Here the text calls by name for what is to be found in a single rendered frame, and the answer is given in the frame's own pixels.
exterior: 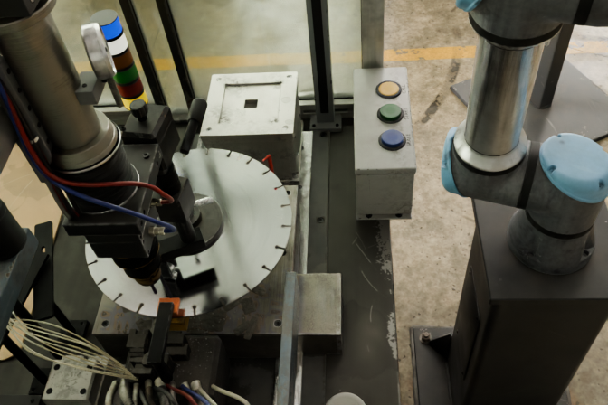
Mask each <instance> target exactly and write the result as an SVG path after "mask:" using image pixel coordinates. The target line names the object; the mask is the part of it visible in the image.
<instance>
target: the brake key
mask: <svg viewBox="0 0 608 405"><path fill-rule="evenodd" d="M403 141H404V136H403V134H402V133H401V132H400V131H398V130H395V129H389V130H386V131H385V132H384V133H383V134H382V143H383V144H384V145H385V146H388V147H398V146H400V145H401V144H402V143H403Z"/></svg>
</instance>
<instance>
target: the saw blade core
mask: <svg viewBox="0 0 608 405"><path fill-rule="evenodd" d="M207 150H208V149H207V148H200V149H191V150H190V152H189V154H188V155H186V157H183V156H184V154H181V153H180V152H176V153H174V155H173V160H172V161H173V163H174V165H175V168H176V171H177V174H178V176H184V177H187V178H188V180H189V183H190V185H191V188H192V191H193V193H200V194H204V195H207V196H209V197H213V199H214V200H215V201H216V202H217V203H218V204H219V206H220V207H221V210H222V213H223V227H222V229H221V231H220V233H219V235H218V236H217V237H216V239H215V240H214V241H213V242H211V243H210V244H209V245H207V246H206V247H205V248H203V249H200V250H197V251H194V252H191V253H188V254H185V255H184V256H181V257H178V258H176V262H177V267H175V271H174V273H173V278H165V277H163V278H164V280H165V282H166V284H167V286H168V288H169V290H170V292H171V294H172V296H173V297H172V298H180V300H181V301H180V307H179V311H178V315H172V318H181V317H189V316H194V309H193V306H196V308H195V315H196V316H199V315H202V314H206V313H209V312H212V311H214V310H217V309H219V308H222V307H223V304H222V302H221V300H219V299H220V298H221V297H222V298H223V302H224V305H225V306H228V305H230V304H231V303H233V302H234V301H236V300H238V299H240V298H241V297H243V296H245V295H246V294H248V293H249V292H250V291H249V290H248V289H247V288H246V287H244V286H243V285H244V284H246V285H247V287H248V288H249V289H250V290H251V291H252V290H253V289H254V288H256V287H257V286H258V285H259V284H260V283H261V282H262V281H263V280H264V279H265V278H266V277H267V276H268V275H269V274H270V272H269V271H268V270H267V269H269V270H270V271H272V270H273V269H274V268H275V266H276V265H277V263H278V262H279V260H280V258H281V256H282V254H283V252H284V250H282V249H286V247H287V244H288V241H289V238H290V231H291V224H292V213H291V207H290V199H289V196H288V195H287V192H286V190H285V188H284V186H283V185H282V183H281V182H280V180H279V178H278V177H277V176H276V175H275V174H274V173H273V172H272V171H270V169H269V168H268V167H266V166H265V165H263V164H262V163H260V162H258V161H257V160H255V159H252V158H251V157H249V156H247V155H243V156H242V158H241V159H240V160H236V159H237V158H238V156H239V155H240V153H236V152H234V151H232V152H231V151H229V150H223V149H214V148H209V151H208V155H206V154H207ZM230 153H231V154H230ZM229 155H230V157H227V156H229ZM250 161H251V162H250ZM249 162H250V163H249ZM247 163H249V164H248V165H247ZM267 172H268V173H267ZM266 173H267V174H266ZM263 174H266V175H263ZM279 187H280V188H279ZM275 188H278V189H277V190H274V189H275ZM287 205H289V206H287ZM281 206H285V207H283V208H281ZM281 226H289V227H284V228H281ZM86 243H88V242H87V240H86ZM277 246H278V247H279V248H281V249H275V247H277ZM85 253H86V260H87V264H88V265H89V266H88V268H89V271H90V274H91V276H92V278H93V279H94V281H95V283H96V284H97V285H98V287H99V288H100V290H101V291H102V292H103V293H104V294H105V295H106V296H107V297H108V298H109V299H111V300H112V301H113V302H114V301H115V300H116V299H117V298H118V297H119V294H122V296H121V297H119V298H118V299H117V300H116V301H115V303H116V304H118V305H119V306H122V307H124V308H126V309H127V310H129V311H132V312H134V313H136V312H137V311H138V310H139V308H140V305H141V304H143V306H142V307H141V308H140V310H139V311H138V313H139V314H141V315H143V316H152V317H157V306H158V301H159V298H169V296H168V294H167V292H166V290H165V288H164V286H163V284H162V282H161V280H160V279H159V280H158V282H157V283H156V284H154V286H155V288H156V290H157V294H154V292H153V290H152V288H151V286H149V287H144V286H142V285H139V283H137V282H136V280H135V279H133V278H130V277H128V276H127V274H126V273H125V271H124V269H123V268H119V267H118V266H117V265H116V264H115V263H114V261H113V259H112V258H97V257H96V255H95V253H94V252H93V250H92V248H91V247H90V244H89V243H88V244H85ZM95 261H98V262H97V263H94V262H95ZM92 263H93V264H92ZM90 264H91V265H90ZM262 267H266V268H267V269H265V268H262ZM104 279H107V280H106V281H103V280H104ZM102 281H103V282H102ZM101 282H102V283H101Z"/></svg>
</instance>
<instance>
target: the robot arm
mask: <svg viewBox="0 0 608 405"><path fill-rule="evenodd" d="M456 6H457V7H458V8H460V9H462V10H463V11H464V12H468V16H469V22H470V26H471V28H472V29H473V31H474V32H475V33H476V34H477V35H478V37H477V43H476V50H475V57H474V63H473V70H472V77H471V84H470V95H469V102H468V109H467V117H466V119H465V120H463V121H462V122H461V123H460V125H459V126H458V127H452V128H451V129H450V131H449V132H448V134H447V137H446V139H445V143H444V147H443V151H442V167H441V178H442V185H443V187H444V189H445V190H446V191H447V192H449V193H455V194H458V195H459V196H461V197H464V198H468V197H470V198H474V199H478V200H482V201H486V202H491V203H498V204H502V205H507V206H511V207H515V208H518V210H517V211H516V212H515V213H514V214H513V216H512V217H511V219H510V222H509V225H508V230H507V240H508V245H509V247H510V249H511V251H512V252H513V254H514V255H515V256H516V257H517V258H518V259H519V260H520V261H521V262H522V263H523V264H525V265H526V266H528V267H529V268H532V269H533V270H536V271H538V272H541V273H545V274H549V275H565V274H570V273H573V272H576V271H577V270H579V269H580V268H582V267H583V266H585V264H586V263H587V262H588V261H589V259H590V258H591V256H592V254H593V252H594V246H595V235H594V222H595V220H596V218H597V216H598V213H599V211H600V210H601V208H602V206H603V202H604V200H605V199H606V198H607V196H608V154H607V153H606V152H605V151H603V148H602V147H601V146H600V145H598V144H597V143H595V142H594V141H593V140H591V139H590V138H587V137H583V136H580V135H577V134H571V133H562V134H558V136H551V137H550V138H549V139H548V140H546V141H545V142H544V143H539V142H535V141H530V140H527V135H526V133H525V131H524V129H523V124H524V120H525V117H526V114H527V107H528V103H529V101H530V97H531V93H532V89H533V86H534V82H535V79H536V75H537V69H538V65H539V63H540V59H541V55H542V51H543V48H544V45H545V46H548V45H549V43H550V40H551V39H552V38H554V37H555V36H556V35H557V34H558V33H559V31H560V30H561V28H562V26H563V24H575V25H582V26H583V25H584V26H592V27H608V0H456Z"/></svg>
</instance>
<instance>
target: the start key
mask: <svg viewBox="0 0 608 405"><path fill-rule="evenodd" d="M380 116H381V118H383V119H385V120H396V119H398V118H399V117H401V109H400V107H399V106H397V105H395V104H385V105H383V106H382V107H381V109H380Z"/></svg>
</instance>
